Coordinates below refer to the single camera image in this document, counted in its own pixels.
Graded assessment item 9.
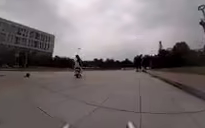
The person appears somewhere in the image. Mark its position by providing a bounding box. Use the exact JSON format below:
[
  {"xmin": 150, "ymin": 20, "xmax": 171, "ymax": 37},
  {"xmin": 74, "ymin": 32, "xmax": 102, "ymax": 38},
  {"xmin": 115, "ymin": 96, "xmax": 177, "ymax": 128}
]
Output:
[{"xmin": 73, "ymin": 54, "xmax": 84, "ymax": 80}]

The grey concrete slab plaza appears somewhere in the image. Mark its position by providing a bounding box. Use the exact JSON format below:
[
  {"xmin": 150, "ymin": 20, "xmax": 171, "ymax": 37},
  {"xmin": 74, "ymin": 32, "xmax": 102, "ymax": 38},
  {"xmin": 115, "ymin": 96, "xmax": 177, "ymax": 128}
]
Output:
[{"xmin": 0, "ymin": 68, "xmax": 205, "ymax": 128}]

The group of people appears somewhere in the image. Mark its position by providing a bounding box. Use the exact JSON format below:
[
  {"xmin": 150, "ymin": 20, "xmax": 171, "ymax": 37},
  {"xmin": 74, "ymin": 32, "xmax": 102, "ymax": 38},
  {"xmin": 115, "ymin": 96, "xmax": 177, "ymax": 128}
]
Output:
[{"xmin": 133, "ymin": 54, "xmax": 148, "ymax": 72}]

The robot's own part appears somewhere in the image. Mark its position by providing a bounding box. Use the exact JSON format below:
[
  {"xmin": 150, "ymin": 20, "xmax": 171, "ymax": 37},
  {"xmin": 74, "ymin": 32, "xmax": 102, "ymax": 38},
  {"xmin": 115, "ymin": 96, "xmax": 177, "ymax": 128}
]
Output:
[{"xmin": 126, "ymin": 121, "xmax": 136, "ymax": 128}]

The row of dark trees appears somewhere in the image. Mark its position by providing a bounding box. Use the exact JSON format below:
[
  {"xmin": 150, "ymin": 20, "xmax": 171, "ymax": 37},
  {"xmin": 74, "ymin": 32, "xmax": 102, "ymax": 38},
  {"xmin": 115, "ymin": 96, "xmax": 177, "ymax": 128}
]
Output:
[{"xmin": 39, "ymin": 41, "xmax": 205, "ymax": 70}]

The small dark object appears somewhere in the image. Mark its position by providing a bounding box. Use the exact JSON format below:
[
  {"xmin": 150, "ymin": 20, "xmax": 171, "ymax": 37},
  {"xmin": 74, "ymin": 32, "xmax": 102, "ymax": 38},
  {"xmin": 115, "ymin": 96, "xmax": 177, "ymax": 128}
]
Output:
[{"xmin": 23, "ymin": 72, "xmax": 31, "ymax": 79}]

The dark kerb strip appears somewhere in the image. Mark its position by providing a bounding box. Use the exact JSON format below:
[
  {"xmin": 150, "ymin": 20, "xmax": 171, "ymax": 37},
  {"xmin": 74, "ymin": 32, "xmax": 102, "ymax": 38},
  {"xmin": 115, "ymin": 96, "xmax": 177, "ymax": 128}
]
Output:
[{"xmin": 142, "ymin": 69, "xmax": 205, "ymax": 105}]

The large grey glass-fronted building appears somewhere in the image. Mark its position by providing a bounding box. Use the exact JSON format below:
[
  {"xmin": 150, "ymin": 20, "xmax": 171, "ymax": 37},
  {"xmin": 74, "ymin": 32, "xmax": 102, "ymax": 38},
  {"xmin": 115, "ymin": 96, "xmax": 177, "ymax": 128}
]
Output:
[{"xmin": 0, "ymin": 14, "xmax": 56, "ymax": 69}]

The raised grey paved area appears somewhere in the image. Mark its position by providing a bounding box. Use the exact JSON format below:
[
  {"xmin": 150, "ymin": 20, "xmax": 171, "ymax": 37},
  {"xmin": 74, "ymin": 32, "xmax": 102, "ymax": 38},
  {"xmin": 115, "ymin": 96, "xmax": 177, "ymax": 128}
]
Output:
[{"xmin": 146, "ymin": 66, "xmax": 205, "ymax": 96}]

